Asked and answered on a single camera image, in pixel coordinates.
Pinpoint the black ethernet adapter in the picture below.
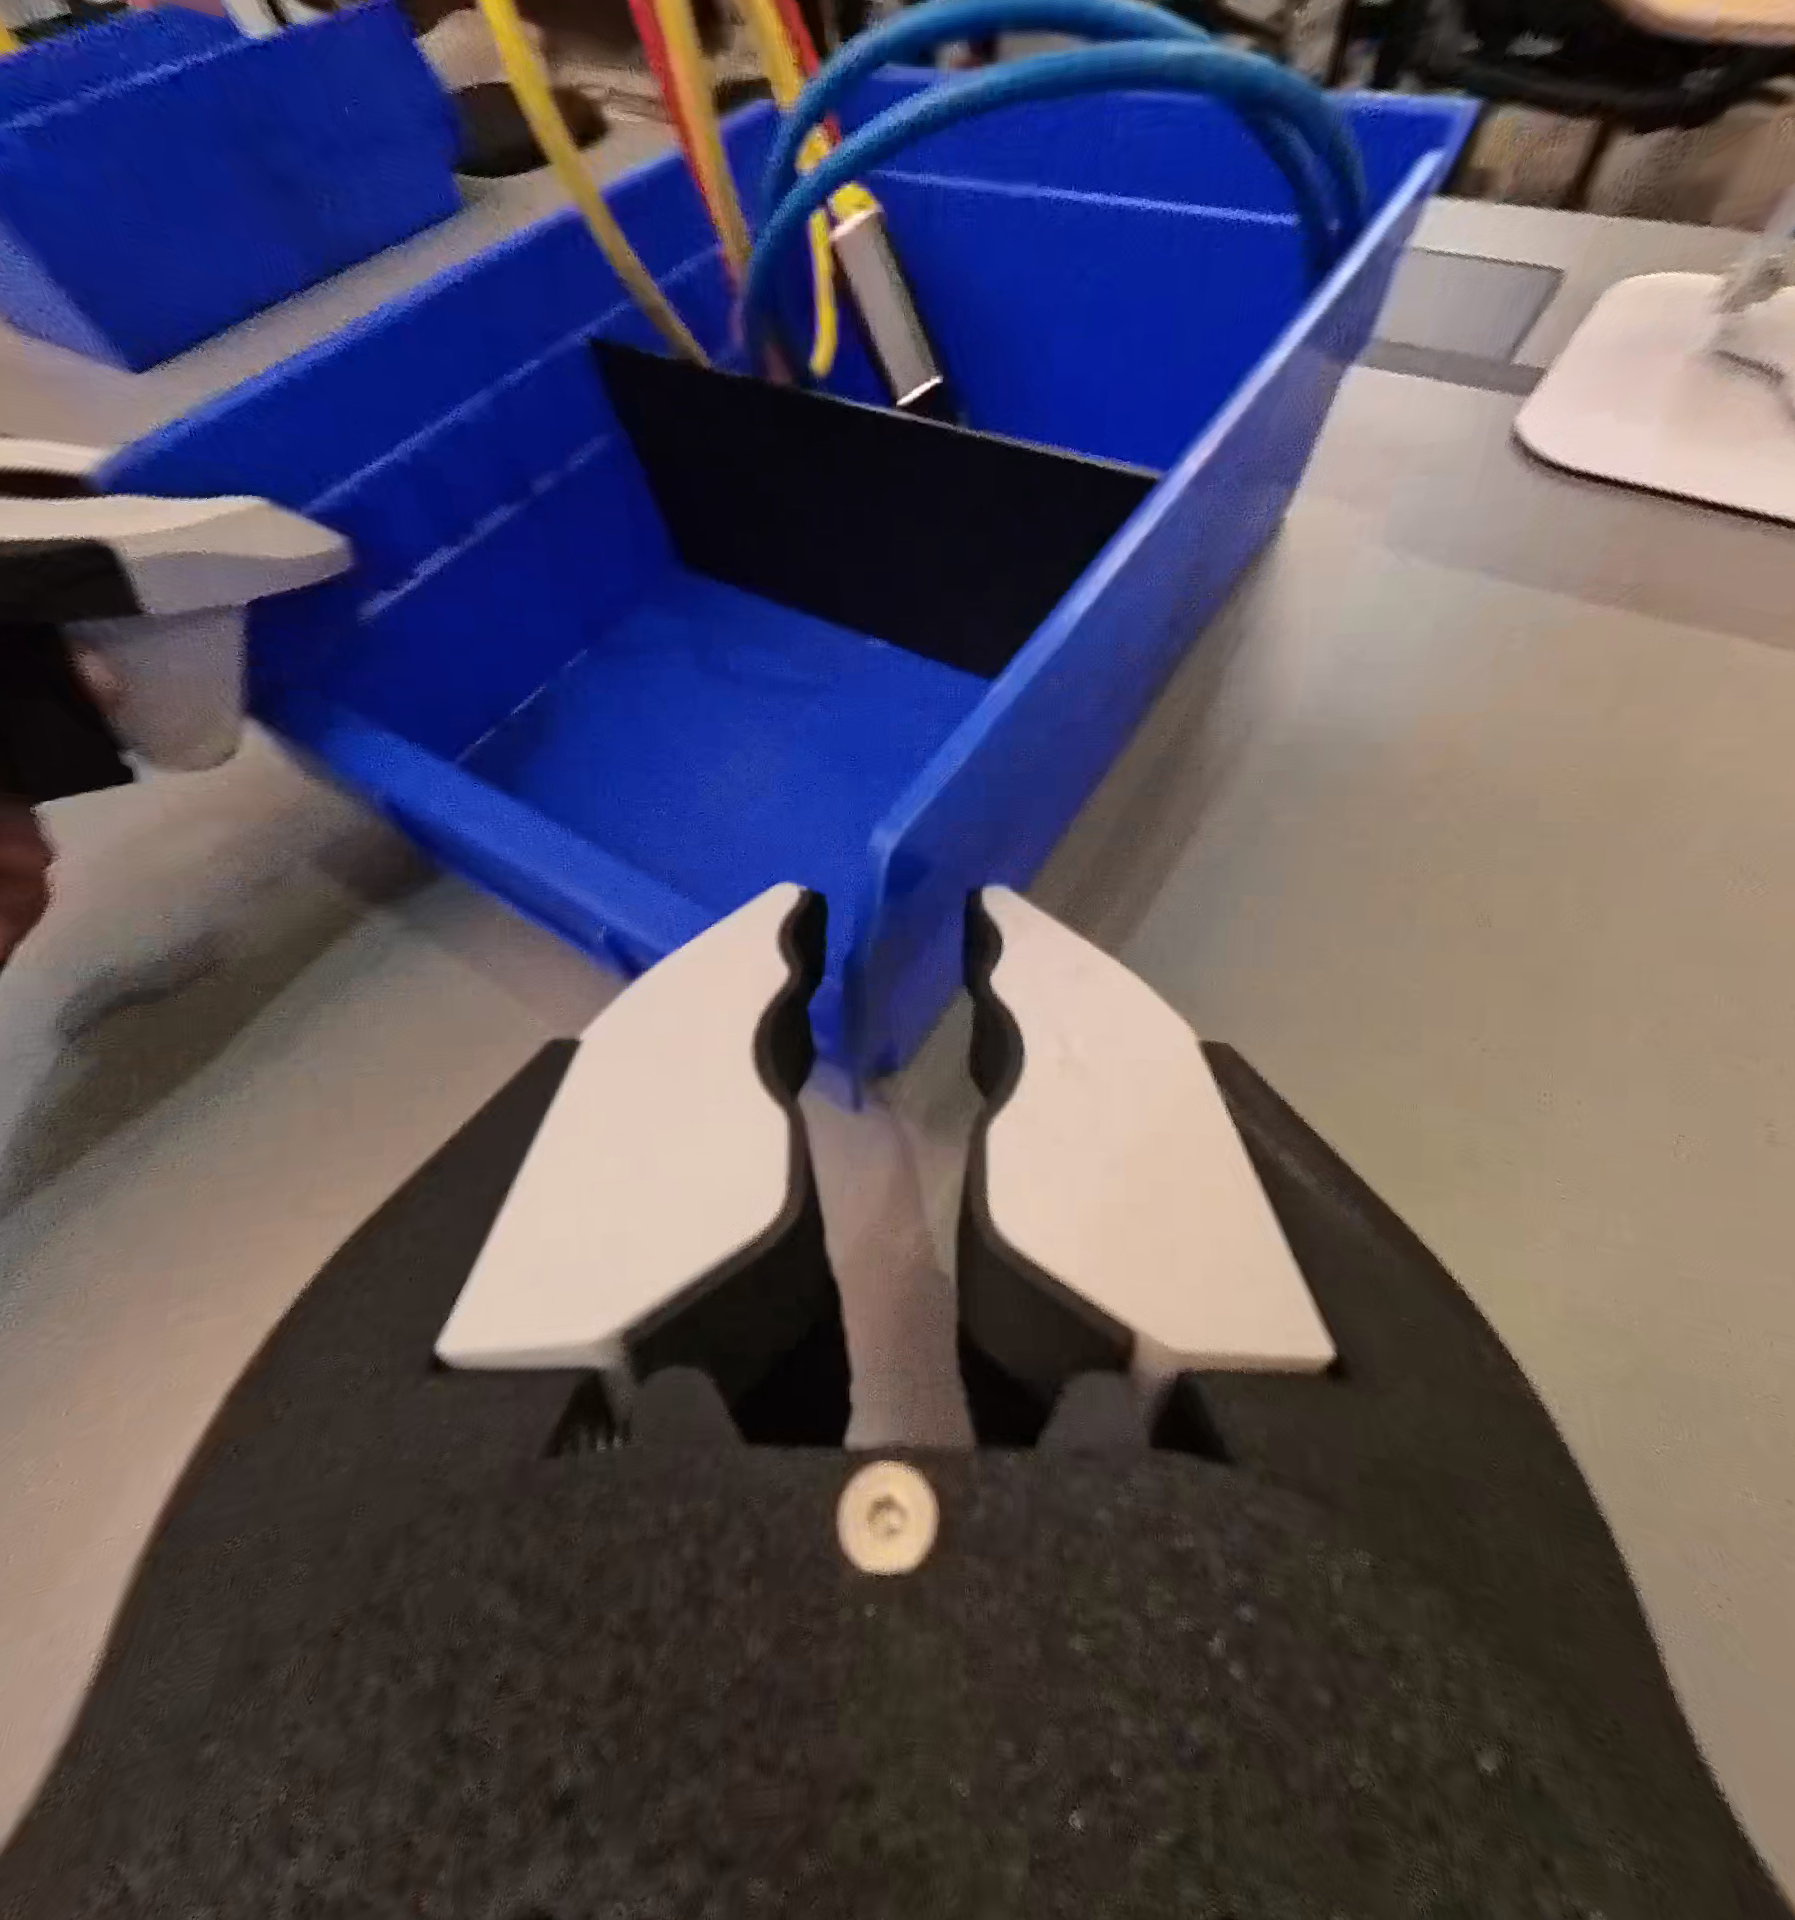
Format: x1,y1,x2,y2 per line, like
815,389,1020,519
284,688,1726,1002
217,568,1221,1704
822,209,948,410

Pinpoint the white monitor stand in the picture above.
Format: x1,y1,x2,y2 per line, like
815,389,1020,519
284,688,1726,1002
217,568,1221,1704
1513,141,1795,538

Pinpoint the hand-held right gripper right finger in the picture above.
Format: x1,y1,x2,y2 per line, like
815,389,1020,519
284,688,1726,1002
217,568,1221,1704
959,885,1341,1419

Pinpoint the large blue plastic bin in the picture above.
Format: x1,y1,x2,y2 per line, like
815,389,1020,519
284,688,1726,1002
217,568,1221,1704
99,67,1484,1112

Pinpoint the black office chair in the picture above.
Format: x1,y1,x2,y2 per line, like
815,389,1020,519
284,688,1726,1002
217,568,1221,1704
1347,0,1795,204

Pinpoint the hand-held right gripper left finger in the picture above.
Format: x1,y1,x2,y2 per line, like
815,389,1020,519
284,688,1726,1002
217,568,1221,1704
432,880,853,1441

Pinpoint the black bin divider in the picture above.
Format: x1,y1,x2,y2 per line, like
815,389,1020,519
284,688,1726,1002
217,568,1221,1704
593,342,1161,678

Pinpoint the blue ethernet cable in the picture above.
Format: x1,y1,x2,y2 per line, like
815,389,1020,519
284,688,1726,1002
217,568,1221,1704
739,0,1372,385

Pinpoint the red ethernet cable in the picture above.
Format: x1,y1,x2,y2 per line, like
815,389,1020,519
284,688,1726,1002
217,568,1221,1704
628,0,840,301

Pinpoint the grey desk cable cover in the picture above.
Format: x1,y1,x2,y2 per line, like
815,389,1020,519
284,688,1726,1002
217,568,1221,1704
1355,248,1567,394

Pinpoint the yellow ethernet cable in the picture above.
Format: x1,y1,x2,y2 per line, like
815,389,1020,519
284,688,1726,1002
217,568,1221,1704
478,0,841,375

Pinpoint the small blue plastic bin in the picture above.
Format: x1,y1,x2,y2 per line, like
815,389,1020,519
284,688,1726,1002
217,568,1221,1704
0,0,464,374

